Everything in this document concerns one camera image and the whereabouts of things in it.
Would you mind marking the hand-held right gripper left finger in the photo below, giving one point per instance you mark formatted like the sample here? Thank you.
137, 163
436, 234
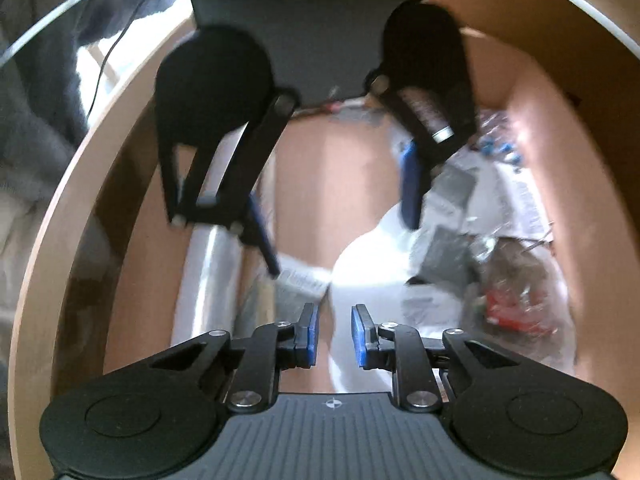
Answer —
310, 335

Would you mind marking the red packet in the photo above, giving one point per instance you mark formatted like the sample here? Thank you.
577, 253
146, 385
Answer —
510, 307

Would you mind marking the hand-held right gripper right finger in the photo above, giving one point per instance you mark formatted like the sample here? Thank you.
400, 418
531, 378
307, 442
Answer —
359, 335

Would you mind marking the white plastic bag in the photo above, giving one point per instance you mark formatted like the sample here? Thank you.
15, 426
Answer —
370, 270

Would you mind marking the clear bag with blue bits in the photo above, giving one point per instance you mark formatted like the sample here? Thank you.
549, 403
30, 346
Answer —
495, 142

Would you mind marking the grey flat packet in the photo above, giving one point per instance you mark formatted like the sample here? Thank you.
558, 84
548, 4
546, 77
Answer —
450, 190
442, 255

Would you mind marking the dark grey cloth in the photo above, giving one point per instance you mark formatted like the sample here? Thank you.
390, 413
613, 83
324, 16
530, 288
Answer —
40, 85

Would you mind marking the clear crinkled plastic bag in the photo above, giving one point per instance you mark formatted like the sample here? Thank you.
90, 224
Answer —
520, 265

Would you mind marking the white printed paper sheet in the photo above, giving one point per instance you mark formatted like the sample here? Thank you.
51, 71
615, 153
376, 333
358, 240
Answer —
525, 200

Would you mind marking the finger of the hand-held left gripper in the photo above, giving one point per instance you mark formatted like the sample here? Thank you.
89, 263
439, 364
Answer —
412, 185
262, 240

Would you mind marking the white printed leaflet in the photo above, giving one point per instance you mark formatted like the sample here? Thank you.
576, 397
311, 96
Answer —
300, 280

